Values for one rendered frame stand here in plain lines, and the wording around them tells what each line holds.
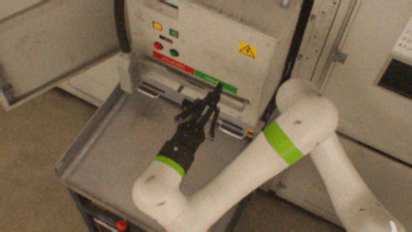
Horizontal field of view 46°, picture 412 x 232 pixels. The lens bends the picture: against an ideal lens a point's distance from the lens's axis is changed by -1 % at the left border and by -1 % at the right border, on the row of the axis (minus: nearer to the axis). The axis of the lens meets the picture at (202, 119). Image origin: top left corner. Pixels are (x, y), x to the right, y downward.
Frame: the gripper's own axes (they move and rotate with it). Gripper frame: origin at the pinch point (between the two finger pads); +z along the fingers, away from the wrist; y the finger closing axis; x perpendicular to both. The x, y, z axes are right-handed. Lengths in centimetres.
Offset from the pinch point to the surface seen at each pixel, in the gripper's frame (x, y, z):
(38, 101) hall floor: -123, -119, 22
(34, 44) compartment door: -16, -68, -2
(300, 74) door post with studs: -20.2, 16.9, 34.9
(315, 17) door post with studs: 7.8, 15.8, 35.3
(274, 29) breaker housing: 16.2, 8.6, 16.8
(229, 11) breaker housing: 16.2, -5.1, 16.7
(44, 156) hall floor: -123, -94, -5
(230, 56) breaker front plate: 1.4, -1.9, 13.5
